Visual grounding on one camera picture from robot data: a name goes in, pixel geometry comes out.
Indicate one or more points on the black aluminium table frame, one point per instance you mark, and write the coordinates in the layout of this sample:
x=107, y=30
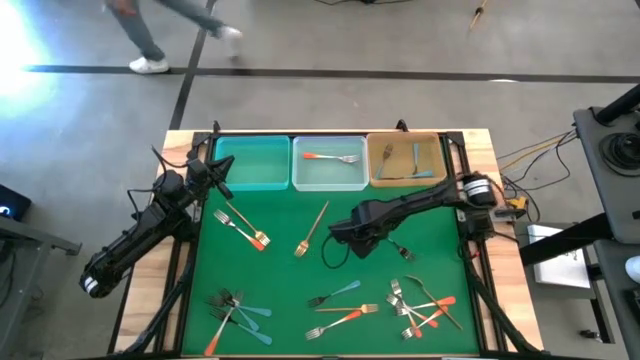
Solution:
x=454, y=139

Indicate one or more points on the black electronic box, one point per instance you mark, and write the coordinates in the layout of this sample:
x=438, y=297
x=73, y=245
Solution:
x=12, y=202

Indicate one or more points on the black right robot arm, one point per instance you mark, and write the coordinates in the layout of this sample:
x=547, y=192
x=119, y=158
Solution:
x=425, y=200

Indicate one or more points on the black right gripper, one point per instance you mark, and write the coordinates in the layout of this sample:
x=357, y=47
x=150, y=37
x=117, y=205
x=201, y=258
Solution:
x=372, y=217

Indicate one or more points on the grey equipment cart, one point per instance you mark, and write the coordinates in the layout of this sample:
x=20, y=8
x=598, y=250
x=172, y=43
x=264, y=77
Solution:
x=595, y=165

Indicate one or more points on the black clamp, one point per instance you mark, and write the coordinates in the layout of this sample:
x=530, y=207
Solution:
x=216, y=126
x=401, y=125

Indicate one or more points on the person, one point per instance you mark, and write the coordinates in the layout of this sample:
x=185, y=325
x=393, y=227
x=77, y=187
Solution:
x=140, y=35

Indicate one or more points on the black pole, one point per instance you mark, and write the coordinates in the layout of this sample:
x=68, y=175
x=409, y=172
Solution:
x=620, y=105

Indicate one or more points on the teal plastic bin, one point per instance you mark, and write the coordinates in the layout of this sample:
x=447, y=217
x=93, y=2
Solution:
x=252, y=164

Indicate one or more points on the dark grey cabinet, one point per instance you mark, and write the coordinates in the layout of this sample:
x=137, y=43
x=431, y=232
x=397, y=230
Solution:
x=617, y=300

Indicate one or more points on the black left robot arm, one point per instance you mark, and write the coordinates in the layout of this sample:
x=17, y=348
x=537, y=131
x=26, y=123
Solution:
x=130, y=245

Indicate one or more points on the grey side table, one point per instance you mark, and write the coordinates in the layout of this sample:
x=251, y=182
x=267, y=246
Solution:
x=30, y=235

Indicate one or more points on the clear white plastic bin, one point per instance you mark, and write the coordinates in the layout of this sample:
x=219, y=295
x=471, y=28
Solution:
x=330, y=175

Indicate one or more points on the orange plastic bin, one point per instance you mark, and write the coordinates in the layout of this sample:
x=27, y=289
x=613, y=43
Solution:
x=400, y=165

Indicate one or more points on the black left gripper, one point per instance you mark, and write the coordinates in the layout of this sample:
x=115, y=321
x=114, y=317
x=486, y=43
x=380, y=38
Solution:
x=202, y=175

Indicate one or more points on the black stand beam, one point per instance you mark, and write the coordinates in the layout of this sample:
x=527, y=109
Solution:
x=555, y=245

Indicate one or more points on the yellow connector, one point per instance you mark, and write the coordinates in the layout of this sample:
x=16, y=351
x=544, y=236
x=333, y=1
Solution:
x=517, y=204

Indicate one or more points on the white box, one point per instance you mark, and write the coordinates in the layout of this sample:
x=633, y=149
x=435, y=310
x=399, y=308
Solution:
x=565, y=272

